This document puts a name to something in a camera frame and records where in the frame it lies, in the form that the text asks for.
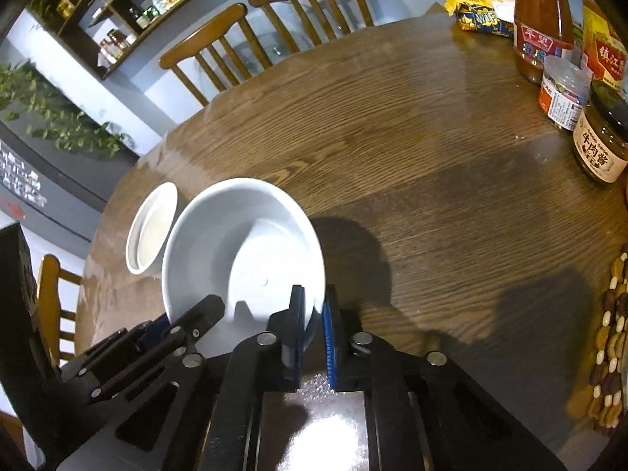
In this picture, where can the red sauce bottle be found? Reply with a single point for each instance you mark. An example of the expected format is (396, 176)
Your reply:
(539, 10)

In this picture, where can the yellow label vinegar bottle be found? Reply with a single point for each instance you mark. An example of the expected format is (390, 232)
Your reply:
(606, 59)

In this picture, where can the grey refrigerator with photos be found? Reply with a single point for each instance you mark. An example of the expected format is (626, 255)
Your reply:
(59, 181)

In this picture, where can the wooden bead trivet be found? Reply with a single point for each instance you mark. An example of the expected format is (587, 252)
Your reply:
(611, 353)

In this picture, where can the hanging green vine plant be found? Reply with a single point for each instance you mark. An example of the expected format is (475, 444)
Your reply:
(54, 117)

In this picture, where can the clear plastic jar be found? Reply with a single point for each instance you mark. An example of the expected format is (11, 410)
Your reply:
(562, 98)

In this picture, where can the black lid sauce jar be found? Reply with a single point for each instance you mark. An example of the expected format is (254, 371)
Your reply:
(601, 147)

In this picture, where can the wooden wall shelf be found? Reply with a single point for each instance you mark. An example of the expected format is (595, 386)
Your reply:
(147, 39)

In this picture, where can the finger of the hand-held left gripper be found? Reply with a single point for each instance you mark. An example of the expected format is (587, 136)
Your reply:
(142, 336)
(201, 316)

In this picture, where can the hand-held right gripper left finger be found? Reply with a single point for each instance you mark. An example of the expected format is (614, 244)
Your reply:
(296, 326)

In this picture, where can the small deep white bowl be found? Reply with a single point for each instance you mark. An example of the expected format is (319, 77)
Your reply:
(147, 235)

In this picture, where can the yellow snack packet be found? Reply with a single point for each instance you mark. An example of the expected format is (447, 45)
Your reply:
(473, 14)

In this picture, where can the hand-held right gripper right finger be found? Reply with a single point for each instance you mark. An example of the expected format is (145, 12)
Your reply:
(331, 348)

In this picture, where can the medium white bowl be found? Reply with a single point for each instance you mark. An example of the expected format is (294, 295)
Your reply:
(235, 245)

